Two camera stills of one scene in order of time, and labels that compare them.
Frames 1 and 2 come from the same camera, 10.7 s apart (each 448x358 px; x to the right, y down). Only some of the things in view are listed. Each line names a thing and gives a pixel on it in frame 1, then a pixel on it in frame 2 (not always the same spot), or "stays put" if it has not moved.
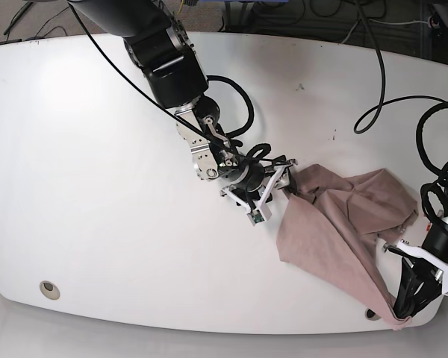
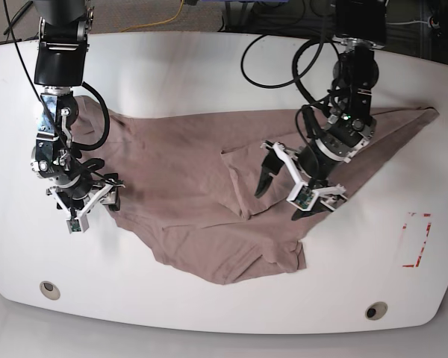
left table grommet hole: (49, 289) stays put
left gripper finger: (292, 186) -> (116, 207)
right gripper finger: (411, 280) -> (272, 163)
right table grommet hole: (372, 315) stays put
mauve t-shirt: (328, 225) -> (187, 183)
